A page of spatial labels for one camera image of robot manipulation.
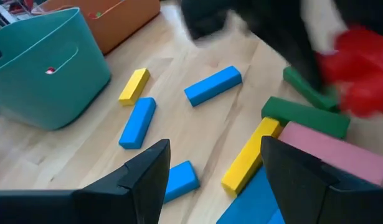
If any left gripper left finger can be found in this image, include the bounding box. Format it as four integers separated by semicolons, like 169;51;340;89
73;139;171;224

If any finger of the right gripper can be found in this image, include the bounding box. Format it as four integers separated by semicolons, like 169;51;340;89
336;0;383;37
256;12;324;93

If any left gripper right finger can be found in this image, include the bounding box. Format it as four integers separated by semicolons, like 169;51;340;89
261;136;341;224

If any green long wooden block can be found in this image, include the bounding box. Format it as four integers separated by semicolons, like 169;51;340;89
283;66;340;113

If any blue rectangular wooden block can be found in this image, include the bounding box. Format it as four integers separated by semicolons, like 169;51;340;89
164;160;201;203
184;65;243;108
118;96;157;150

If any wide blue wooden block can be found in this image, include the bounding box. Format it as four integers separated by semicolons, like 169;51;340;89
215;166;287;224

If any pink wooden block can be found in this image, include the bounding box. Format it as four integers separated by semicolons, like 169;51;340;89
277;121;383;187

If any yellow rectangular wooden block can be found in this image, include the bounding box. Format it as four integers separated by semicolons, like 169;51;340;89
118;67;151;106
221;116;283;197

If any red two-stud plastic brick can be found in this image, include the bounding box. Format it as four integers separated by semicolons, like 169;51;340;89
315;26;383;118

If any dark green long block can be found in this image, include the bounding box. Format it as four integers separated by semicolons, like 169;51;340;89
261;96;351;140

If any orange plastic bin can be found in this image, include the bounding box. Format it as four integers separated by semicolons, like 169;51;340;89
41;0;161;55

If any teal plastic bin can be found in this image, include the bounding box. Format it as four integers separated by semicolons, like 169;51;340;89
0;7;112;131

